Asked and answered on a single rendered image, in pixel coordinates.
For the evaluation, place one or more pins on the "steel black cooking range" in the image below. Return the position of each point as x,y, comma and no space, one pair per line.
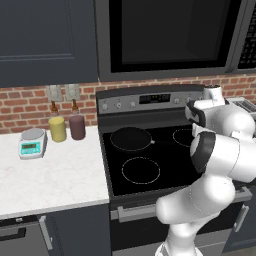
173,166

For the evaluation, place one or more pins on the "grey teal kitchen scale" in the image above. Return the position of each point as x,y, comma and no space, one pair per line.
32,143

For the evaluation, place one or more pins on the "grey dishwasher front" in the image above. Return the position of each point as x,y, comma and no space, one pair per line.
20,238

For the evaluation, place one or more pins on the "dark blue wall cupboard door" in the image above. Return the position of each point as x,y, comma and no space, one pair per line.
46,36

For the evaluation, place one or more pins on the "yellow liquid bottle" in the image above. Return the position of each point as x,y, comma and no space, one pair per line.
57,128

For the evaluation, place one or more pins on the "black oven door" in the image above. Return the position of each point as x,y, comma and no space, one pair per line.
133,235

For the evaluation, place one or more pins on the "silver range knob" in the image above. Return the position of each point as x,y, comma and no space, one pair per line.
176,100
118,105
105,107
133,104
189,99

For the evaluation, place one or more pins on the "grey steel microwave oven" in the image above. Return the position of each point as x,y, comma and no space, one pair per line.
173,75

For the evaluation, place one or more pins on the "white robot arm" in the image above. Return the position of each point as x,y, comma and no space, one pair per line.
213,200

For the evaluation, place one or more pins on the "grey metal countertop appliance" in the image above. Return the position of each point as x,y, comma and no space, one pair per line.
248,105

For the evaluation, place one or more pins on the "dark blue base cupboard door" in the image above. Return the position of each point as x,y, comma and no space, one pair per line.
80,230
248,233

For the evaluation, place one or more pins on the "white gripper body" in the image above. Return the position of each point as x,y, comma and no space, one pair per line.
215,96

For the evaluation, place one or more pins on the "black glass microwave door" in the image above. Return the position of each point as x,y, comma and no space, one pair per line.
166,33

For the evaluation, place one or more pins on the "grey wall socket plate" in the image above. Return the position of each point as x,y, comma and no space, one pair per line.
53,93
72,92

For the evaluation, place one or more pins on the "maroon liquid bottle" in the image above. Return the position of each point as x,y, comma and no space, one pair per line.
77,126

